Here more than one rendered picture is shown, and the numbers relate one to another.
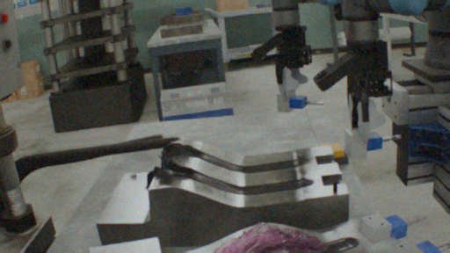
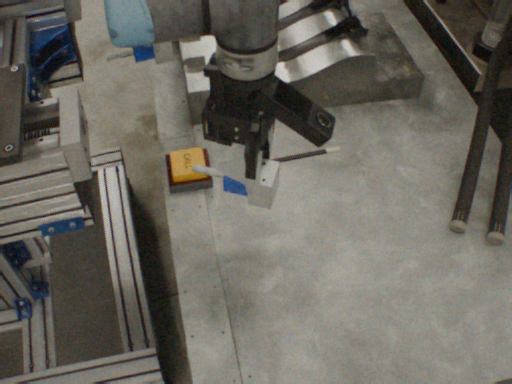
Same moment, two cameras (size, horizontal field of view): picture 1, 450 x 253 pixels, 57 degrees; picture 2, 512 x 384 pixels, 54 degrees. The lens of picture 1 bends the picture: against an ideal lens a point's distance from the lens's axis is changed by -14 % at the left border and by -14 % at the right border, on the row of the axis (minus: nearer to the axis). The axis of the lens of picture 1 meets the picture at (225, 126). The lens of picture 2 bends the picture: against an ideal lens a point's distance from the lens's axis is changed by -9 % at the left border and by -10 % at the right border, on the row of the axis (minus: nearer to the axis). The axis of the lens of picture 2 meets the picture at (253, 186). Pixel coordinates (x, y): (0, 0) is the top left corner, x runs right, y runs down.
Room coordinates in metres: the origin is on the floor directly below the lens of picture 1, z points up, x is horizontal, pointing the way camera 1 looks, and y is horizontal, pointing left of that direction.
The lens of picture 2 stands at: (1.80, -0.34, 1.57)
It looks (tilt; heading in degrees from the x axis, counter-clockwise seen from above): 51 degrees down; 163
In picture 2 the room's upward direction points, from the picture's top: straight up
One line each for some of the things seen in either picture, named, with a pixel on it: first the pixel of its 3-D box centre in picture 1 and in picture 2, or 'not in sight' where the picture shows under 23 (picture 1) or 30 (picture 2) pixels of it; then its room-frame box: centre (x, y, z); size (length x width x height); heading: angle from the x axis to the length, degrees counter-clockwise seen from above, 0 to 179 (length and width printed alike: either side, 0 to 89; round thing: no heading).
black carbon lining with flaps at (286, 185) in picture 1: (226, 167); (291, 27); (0.91, 0.01, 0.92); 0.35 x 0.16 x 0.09; 85
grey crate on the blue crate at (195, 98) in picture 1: (195, 98); not in sight; (4.08, 0.22, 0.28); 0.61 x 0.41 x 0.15; 92
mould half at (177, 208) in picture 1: (221, 187); (298, 47); (0.92, 0.02, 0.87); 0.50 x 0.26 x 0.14; 85
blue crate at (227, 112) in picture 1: (198, 118); not in sight; (4.08, 0.23, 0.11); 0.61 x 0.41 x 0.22; 92
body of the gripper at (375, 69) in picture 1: (367, 68); not in sight; (0.91, -0.30, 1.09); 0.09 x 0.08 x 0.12; 93
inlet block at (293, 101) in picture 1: (301, 102); (233, 176); (1.28, -0.22, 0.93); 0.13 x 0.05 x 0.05; 57
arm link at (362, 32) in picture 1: (360, 30); not in sight; (0.91, -0.30, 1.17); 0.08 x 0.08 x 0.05
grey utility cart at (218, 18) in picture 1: (247, 35); not in sight; (6.82, -0.46, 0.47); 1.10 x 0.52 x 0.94; 100
